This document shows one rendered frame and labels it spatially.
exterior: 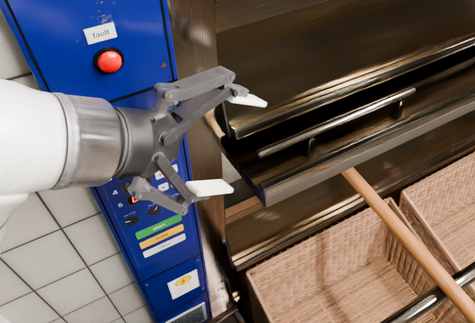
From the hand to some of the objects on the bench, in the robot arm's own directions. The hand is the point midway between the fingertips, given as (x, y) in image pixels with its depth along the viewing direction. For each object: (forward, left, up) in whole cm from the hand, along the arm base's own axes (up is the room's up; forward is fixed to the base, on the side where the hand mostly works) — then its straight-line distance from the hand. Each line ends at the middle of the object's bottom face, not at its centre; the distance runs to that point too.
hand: (237, 145), depth 55 cm
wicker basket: (+94, -9, -94) cm, 133 cm away
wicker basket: (+35, -13, -94) cm, 101 cm away
